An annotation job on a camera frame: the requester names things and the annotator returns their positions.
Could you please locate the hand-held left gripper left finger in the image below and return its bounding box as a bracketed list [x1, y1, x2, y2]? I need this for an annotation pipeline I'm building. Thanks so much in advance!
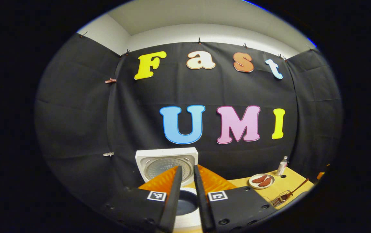
[103, 166, 183, 233]

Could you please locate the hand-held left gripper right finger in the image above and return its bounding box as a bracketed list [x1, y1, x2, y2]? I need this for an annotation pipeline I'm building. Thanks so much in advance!
[193, 164, 278, 233]

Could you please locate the brown wooden spoon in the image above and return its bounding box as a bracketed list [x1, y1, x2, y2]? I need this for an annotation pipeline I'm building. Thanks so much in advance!
[281, 178, 310, 199]

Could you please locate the wire chopstick holder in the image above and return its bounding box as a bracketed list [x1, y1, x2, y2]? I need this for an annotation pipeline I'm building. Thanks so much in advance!
[271, 191, 292, 207]

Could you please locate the white rice cooker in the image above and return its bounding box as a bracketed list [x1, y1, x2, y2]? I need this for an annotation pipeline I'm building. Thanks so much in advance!
[135, 147, 205, 233]

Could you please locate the small pink label bottle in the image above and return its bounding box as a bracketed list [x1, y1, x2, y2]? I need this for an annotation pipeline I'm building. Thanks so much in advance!
[276, 156, 289, 176]

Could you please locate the white round plate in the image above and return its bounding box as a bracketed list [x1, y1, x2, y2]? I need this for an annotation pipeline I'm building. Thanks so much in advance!
[249, 174, 275, 189]

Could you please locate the black backdrop cloth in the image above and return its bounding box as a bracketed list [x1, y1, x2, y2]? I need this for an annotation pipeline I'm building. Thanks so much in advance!
[35, 32, 344, 211]

